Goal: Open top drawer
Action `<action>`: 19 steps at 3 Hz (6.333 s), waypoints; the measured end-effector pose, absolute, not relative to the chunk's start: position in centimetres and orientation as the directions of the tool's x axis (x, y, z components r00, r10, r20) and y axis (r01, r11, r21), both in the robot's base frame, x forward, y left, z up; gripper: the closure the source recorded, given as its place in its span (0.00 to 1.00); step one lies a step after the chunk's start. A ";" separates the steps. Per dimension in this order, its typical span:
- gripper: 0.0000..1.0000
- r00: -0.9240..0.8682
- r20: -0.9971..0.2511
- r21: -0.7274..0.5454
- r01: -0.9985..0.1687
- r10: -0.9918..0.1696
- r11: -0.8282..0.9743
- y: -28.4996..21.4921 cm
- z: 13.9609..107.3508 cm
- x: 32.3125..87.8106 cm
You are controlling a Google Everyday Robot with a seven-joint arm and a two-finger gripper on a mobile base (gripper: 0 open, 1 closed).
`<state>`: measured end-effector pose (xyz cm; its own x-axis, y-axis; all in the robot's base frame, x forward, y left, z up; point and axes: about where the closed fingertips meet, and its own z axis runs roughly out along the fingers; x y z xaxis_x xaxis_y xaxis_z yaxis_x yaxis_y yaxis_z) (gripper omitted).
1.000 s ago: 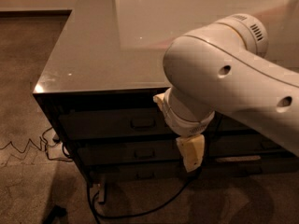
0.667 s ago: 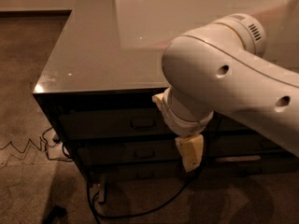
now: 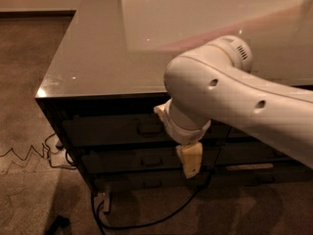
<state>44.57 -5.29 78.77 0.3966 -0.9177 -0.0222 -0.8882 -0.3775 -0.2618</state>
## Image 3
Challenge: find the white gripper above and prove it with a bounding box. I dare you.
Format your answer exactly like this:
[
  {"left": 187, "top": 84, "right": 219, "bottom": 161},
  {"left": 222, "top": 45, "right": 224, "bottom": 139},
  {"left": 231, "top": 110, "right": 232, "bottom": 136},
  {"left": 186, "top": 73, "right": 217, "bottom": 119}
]
[{"left": 154, "top": 100, "right": 211, "bottom": 179}]

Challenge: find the drawer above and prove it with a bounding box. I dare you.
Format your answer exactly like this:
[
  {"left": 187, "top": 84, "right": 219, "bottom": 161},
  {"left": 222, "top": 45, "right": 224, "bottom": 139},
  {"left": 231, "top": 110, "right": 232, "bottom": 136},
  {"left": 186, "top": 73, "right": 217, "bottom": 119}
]
[
  {"left": 60, "top": 112, "right": 231, "bottom": 148},
  {"left": 94, "top": 169, "right": 210, "bottom": 192},
  {"left": 216, "top": 138, "right": 291, "bottom": 165},
  {"left": 79, "top": 145, "right": 220, "bottom": 174},
  {"left": 228, "top": 127, "right": 248, "bottom": 138}
]

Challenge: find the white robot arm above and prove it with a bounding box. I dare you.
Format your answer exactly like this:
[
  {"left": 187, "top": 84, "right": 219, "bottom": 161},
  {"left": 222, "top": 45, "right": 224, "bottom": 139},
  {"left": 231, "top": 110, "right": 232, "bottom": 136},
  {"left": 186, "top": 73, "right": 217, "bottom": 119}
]
[{"left": 154, "top": 35, "right": 313, "bottom": 178}]

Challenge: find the dark cabinet with glossy top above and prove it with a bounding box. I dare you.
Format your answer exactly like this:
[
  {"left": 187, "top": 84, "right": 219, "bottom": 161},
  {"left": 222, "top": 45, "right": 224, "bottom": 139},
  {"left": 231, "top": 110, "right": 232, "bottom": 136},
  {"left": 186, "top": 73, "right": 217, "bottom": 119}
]
[{"left": 35, "top": 0, "right": 312, "bottom": 192}]

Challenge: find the thick black floor cable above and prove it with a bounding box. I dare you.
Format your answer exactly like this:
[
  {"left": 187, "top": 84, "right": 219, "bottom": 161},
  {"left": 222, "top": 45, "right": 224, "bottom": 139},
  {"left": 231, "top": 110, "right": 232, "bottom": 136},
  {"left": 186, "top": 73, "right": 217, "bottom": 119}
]
[{"left": 90, "top": 168, "right": 213, "bottom": 235}]

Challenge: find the thin zigzag black cable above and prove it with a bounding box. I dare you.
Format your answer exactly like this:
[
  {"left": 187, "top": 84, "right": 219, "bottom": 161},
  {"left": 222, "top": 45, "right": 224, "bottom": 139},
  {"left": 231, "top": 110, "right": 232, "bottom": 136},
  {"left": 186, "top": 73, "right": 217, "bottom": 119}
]
[{"left": 0, "top": 132, "right": 77, "bottom": 170}]

